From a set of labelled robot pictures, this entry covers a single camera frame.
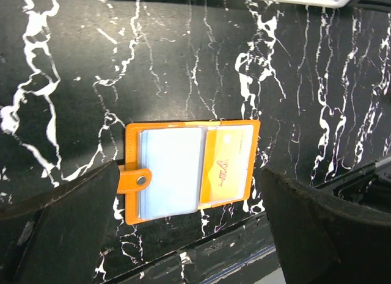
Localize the orange leather card holder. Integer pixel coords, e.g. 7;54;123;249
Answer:
117;120;261;225

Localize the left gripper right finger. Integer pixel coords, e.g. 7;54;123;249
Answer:
260;167;390;283

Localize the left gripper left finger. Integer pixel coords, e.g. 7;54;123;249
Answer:
1;161;120;283

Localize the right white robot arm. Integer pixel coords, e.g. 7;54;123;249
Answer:
316;155;390;205

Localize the gold card with red logo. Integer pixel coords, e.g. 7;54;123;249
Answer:
200;125;253;205

